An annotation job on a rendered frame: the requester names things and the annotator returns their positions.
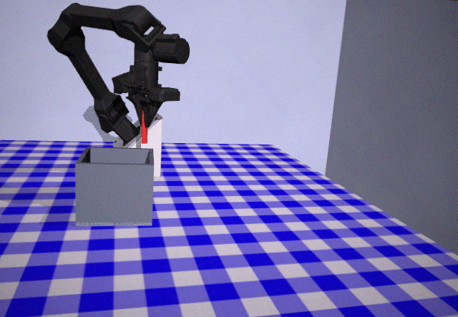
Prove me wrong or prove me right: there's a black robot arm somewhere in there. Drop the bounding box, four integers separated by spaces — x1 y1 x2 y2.
47 3 190 146

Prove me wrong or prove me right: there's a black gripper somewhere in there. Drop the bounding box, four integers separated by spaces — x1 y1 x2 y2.
126 61 180 127

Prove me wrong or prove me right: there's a red peg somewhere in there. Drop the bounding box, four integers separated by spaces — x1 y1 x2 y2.
142 110 147 144

